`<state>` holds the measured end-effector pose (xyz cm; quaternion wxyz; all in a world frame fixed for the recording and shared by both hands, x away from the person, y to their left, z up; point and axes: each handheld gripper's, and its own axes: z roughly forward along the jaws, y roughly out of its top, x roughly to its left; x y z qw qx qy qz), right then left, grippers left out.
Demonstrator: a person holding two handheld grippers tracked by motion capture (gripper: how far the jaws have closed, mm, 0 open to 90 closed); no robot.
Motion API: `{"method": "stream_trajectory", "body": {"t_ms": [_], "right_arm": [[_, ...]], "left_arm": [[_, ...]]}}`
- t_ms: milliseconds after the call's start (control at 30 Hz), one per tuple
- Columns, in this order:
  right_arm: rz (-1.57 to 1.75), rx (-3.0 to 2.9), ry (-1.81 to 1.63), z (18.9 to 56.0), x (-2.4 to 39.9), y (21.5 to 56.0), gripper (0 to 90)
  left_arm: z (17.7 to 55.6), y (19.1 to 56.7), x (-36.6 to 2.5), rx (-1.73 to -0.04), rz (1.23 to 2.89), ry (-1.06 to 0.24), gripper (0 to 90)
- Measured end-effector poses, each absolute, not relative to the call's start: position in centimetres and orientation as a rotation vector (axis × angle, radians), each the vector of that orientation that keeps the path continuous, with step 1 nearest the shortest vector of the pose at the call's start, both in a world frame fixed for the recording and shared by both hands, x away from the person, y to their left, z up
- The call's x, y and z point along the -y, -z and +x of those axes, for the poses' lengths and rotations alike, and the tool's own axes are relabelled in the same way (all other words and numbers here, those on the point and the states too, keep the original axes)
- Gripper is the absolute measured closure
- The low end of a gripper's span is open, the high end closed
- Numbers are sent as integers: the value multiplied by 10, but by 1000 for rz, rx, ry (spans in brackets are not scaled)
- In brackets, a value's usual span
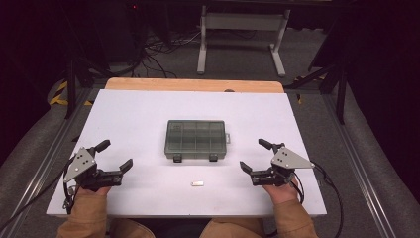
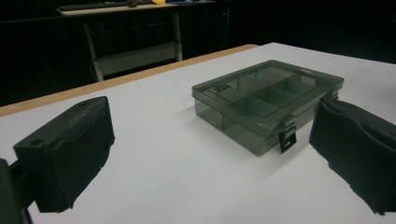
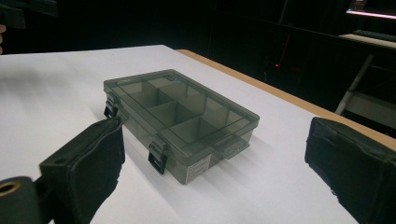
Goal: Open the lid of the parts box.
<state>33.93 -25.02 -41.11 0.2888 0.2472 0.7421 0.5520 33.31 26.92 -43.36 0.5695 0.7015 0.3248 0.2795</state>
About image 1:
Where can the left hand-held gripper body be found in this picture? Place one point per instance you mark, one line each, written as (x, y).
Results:
(79, 163)

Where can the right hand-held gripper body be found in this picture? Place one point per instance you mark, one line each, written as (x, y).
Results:
(289, 160)

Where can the grey clear compartment box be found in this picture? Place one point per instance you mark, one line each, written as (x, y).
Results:
(195, 140)

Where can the person's left hand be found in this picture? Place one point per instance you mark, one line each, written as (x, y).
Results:
(94, 190)

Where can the person's right hand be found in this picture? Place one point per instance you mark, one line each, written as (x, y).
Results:
(280, 193)

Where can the white table board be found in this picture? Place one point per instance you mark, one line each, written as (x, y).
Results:
(148, 132)

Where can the person's right leg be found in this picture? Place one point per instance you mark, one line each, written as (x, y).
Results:
(231, 228)

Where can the person's leg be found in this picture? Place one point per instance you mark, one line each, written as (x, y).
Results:
(231, 228)
(132, 229)

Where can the black metal stand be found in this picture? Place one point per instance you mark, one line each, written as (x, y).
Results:
(340, 95)
(71, 89)

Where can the person's left leg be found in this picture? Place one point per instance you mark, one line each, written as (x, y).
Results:
(132, 229)

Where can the yellow black floor tape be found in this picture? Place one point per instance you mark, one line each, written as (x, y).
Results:
(56, 97)

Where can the wooden table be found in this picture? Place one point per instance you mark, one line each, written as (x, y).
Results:
(185, 85)

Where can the grey metal stand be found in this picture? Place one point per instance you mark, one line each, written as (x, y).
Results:
(242, 21)

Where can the aluminium rail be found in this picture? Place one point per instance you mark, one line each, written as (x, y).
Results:
(360, 172)
(43, 165)

